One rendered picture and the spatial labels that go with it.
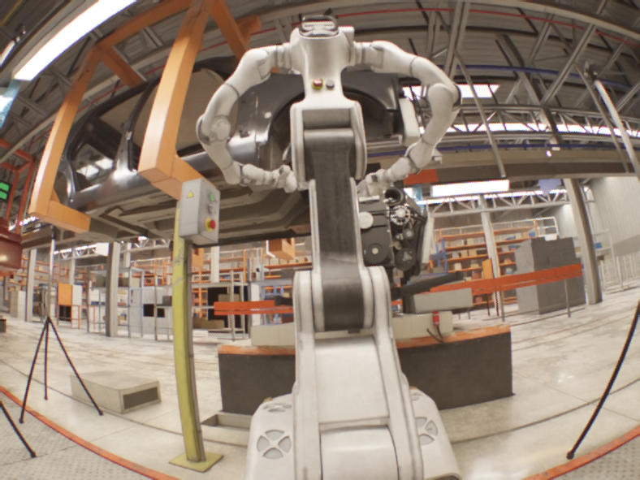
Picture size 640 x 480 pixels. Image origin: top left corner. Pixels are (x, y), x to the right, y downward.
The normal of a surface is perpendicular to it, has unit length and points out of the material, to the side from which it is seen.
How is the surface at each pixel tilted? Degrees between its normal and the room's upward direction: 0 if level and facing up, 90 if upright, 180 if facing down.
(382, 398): 52
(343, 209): 96
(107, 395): 90
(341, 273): 45
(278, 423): 38
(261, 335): 90
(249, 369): 90
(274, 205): 103
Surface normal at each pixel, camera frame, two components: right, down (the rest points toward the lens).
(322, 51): 0.04, 0.40
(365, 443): -0.01, -0.96
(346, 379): -0.04, -0.79
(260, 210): -0.04, 0.06
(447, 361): -0.18, -0.23
